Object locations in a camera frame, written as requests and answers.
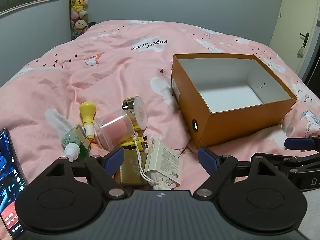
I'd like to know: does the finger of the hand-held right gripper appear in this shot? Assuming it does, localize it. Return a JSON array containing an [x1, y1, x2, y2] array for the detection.
[[284, 135, 320, 153], [264, 154, 320, 174]]

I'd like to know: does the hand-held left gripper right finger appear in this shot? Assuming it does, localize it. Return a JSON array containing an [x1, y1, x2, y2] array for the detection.
[[194, 147, 275, 197]]

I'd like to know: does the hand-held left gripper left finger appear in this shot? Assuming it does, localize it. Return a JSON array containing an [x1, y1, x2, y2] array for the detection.
[[45, 148, 128, 198]]

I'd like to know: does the gold rectangular box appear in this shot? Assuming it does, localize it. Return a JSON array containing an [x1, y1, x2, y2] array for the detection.
[[120, 149, 149, 186]]

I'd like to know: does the yellow tape measure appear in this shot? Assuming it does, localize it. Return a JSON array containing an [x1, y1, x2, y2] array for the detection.
[[119, 124, 148, 153]]

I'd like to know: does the clear jar with pink sponge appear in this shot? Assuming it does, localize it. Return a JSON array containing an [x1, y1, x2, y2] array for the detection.
[[94, 114, 137, 149]]

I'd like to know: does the green liquid bottle white cap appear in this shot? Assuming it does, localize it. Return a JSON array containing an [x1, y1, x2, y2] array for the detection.
[[61, 126, 91, 162]]

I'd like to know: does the orange cardboard box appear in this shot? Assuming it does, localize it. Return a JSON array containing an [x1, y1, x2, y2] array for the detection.
[[171, 53, 298, 148]]

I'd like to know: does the white labelled carton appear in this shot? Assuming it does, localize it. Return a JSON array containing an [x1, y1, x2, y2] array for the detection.
[[144, 140, 183, 189]]

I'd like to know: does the round gold cosmetic jar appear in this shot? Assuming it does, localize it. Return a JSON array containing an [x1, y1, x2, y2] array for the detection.
[[122, 96, 148, 130]]

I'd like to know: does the white bottle yellow bulb cap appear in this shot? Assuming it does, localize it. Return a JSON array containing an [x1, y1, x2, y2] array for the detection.
[[79, 101, 97, 143]]

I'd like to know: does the dark cabinet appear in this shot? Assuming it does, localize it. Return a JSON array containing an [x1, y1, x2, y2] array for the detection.
[[304, 20, 320, 93]]

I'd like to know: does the pink printed blanket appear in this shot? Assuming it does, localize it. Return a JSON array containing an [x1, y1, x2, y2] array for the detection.
[[0, 19, 320, 195]]

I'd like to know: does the black smartphone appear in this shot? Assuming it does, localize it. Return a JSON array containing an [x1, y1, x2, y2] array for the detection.
[[0, 128, 28, 239]]

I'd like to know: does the cream door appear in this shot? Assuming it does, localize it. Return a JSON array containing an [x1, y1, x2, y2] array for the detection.
[[269, 0, 320, 74]]

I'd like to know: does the hanging column of plush toys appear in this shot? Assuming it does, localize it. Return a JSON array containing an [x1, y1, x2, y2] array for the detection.
[[69, 0, 90, 40]]

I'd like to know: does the black door handle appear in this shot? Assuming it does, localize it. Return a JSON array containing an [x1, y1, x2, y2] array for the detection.
[[299, 32, 310, 47]]

